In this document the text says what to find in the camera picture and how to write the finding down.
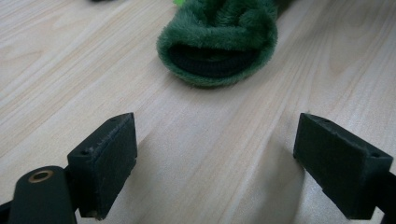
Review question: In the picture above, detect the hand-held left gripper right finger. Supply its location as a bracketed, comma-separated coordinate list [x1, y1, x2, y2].
[292, 112, 395, 220]

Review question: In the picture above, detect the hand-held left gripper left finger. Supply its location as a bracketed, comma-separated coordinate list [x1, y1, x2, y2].
[66, 112, 139, 221]

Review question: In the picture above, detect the green fuzzy sock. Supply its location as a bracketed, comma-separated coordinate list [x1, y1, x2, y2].
[155, 0, 279, 90]

